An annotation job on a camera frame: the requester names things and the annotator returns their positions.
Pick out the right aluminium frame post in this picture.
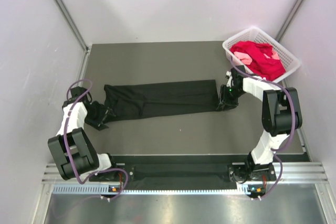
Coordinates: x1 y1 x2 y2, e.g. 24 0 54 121
275 0 305 42

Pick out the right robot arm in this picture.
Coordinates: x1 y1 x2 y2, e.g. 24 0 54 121
217 66 302 183

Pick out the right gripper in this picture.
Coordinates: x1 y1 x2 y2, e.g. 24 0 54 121
217 84 246 111

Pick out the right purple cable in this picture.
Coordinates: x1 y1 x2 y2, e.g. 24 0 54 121
229 55 297 200

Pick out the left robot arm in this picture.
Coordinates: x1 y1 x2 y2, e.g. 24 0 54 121
48 87 119 180

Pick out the red t shirt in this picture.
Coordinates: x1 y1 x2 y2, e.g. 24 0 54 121
230 41 286 81

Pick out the left aluminium frame post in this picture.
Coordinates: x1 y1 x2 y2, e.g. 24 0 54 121
54 0 89 52

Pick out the pink t shirt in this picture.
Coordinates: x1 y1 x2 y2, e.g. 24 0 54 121
234 51 253 66

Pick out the white plastic basket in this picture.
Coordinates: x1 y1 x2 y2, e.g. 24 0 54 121
223 27 301 83

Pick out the black t shirt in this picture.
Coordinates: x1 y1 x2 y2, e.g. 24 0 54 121
104 79 219 123

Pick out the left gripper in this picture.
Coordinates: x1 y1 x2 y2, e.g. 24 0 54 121
84 100 114 131

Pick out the slotted cable duct rail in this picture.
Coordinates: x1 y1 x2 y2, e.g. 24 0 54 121
52 184 263 196

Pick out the aluminium frame post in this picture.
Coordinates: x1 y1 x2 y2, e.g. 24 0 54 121
275 0 305 42
54 0 89 52

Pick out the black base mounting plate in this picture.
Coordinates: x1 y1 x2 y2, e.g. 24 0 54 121
89 155 276 189

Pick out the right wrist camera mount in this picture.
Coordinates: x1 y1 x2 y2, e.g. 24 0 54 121
226 71 234 88

